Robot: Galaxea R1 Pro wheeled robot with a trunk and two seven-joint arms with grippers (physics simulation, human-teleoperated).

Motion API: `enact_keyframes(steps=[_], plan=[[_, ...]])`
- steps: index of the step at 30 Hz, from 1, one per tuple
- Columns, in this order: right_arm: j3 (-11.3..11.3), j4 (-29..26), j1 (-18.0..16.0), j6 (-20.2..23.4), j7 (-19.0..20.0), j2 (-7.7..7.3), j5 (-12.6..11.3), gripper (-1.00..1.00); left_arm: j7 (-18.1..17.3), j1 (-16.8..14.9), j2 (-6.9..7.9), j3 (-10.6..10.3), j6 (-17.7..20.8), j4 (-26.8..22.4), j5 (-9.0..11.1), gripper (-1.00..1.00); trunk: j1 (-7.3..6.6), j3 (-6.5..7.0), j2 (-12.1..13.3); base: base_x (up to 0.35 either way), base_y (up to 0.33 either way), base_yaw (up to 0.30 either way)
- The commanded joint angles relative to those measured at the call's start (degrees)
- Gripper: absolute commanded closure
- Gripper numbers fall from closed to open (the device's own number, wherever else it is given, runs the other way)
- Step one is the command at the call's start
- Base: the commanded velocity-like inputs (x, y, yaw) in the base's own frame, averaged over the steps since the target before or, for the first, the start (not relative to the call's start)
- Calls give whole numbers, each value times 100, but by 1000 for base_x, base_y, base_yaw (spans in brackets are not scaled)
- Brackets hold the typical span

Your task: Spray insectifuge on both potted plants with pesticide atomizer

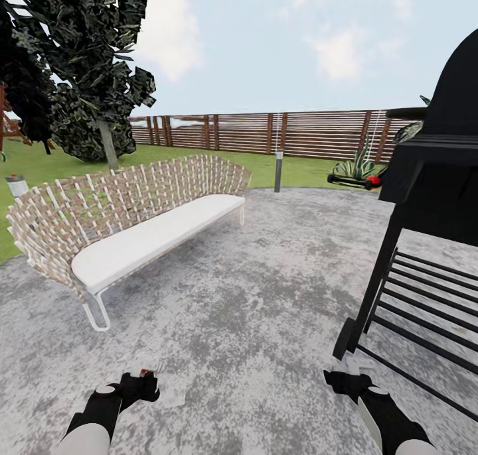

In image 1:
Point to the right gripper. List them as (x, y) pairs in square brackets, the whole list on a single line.
[(343, 382)]

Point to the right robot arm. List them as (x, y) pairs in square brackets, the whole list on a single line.
[(392, 430)]

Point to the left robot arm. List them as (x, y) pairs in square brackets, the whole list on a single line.
[(91, 432)]

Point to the garden chair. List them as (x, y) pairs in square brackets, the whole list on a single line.
[(55, 250)]

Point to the charcoal grill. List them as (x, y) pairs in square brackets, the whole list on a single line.
[(433, 180)]

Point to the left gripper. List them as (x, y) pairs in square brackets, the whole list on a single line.
[(144, 388)]

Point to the insectifuge atomizer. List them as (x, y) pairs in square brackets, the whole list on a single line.
[(157, 393)]

